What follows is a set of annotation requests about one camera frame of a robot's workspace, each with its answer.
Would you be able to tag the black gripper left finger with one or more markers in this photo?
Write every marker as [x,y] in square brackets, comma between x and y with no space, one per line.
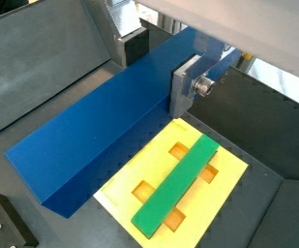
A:
[124,35]

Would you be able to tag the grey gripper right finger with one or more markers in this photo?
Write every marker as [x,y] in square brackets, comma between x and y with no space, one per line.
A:
[189,81]

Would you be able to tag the blue block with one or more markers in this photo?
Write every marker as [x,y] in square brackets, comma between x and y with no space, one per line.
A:
[69,156]

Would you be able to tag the yellow slotted board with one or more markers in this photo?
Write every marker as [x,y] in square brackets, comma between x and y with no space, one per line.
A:
[128,189]

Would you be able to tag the green flat block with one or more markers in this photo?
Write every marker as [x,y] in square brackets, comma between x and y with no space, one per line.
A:
[173,186]

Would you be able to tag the black angle bracket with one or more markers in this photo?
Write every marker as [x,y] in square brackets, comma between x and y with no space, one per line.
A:
[15,233]

